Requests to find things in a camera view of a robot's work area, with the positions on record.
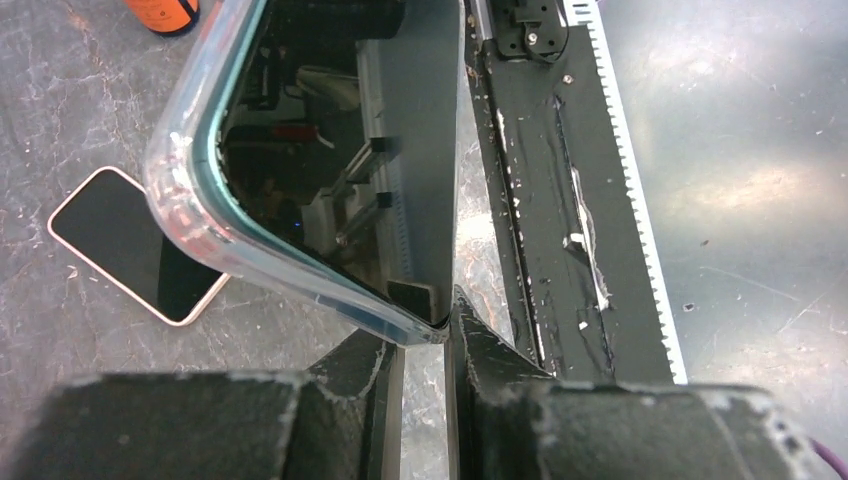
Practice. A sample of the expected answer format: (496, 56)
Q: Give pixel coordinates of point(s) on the orange bottle blue cap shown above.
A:
(166, 17)

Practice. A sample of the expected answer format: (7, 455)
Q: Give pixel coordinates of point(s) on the white toothed cable duct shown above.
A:
(587, 13)

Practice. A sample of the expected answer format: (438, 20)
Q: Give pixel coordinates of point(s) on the phone in pink case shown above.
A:
(107, 223)

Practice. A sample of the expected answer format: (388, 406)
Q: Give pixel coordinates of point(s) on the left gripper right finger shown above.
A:
(508, 419)

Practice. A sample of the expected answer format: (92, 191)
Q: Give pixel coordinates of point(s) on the clear phone case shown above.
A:
(191, 200)

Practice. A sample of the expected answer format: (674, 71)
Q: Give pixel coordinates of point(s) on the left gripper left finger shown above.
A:
(337, 419)

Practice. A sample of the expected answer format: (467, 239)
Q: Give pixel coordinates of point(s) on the black phone teal edge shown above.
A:
(339, 140)

